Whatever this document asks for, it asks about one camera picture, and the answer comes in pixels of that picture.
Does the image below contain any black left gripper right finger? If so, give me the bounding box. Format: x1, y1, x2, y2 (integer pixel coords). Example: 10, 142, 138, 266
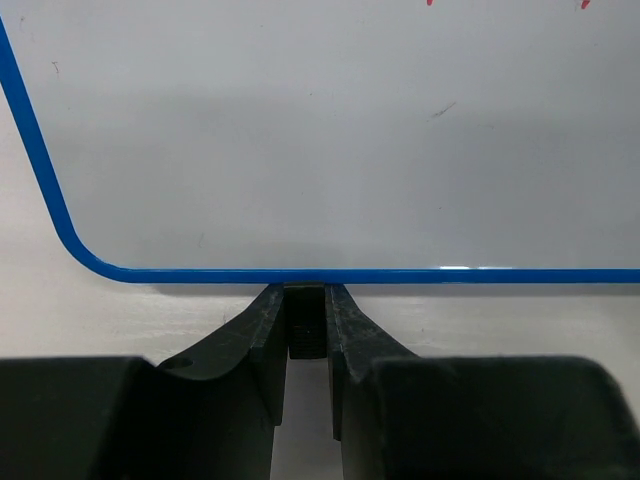
325, 285, 639, 479

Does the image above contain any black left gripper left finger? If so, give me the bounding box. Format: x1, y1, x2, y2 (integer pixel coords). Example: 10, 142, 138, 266
1, 285, 286, 479

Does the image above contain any black whiteboard clip tab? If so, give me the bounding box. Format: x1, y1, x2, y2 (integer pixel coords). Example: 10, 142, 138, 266
283, 283, 327, 360

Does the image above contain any blue framed whiteboard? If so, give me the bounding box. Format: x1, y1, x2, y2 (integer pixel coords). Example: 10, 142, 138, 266
1, 1, 639, 284

